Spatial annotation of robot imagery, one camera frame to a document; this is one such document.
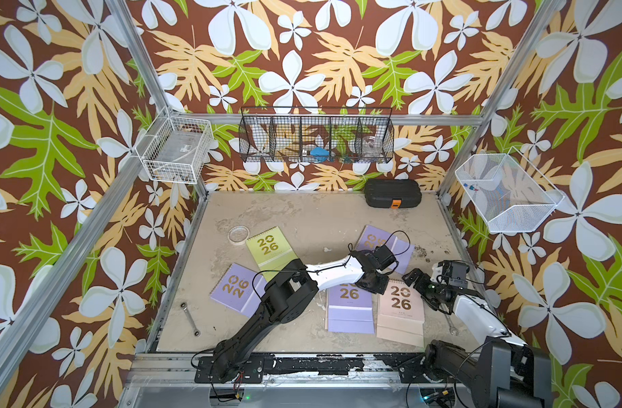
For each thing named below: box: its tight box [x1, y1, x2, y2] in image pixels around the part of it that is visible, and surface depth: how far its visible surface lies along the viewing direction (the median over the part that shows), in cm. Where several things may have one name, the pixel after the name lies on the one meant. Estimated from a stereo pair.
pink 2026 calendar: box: [375, 278, 425, 349], surface depth 86 cm
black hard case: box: [363, 178, 423, 210], surface depth 117 cm
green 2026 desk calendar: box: [245, 226, 300, 283], surface depth 103 cm
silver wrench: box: [180, 301, 202, 338], surface depth 84 cm
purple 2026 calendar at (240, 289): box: [209, 262, 268, 318], surface depth 90 cm
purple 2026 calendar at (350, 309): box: [327, 283, 375, 335], surface depth 86 cm
